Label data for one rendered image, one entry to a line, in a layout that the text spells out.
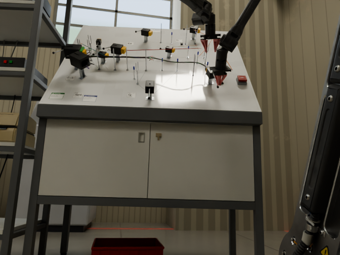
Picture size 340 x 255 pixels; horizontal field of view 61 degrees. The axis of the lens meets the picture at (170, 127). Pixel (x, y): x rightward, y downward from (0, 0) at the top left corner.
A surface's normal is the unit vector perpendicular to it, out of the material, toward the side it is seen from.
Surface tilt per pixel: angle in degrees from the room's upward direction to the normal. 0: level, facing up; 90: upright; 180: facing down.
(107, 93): 53
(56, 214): 90
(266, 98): 90
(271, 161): 90
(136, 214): 90
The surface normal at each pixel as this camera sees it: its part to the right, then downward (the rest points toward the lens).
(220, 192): 0.03, -0.20
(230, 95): 0.04, -0.74
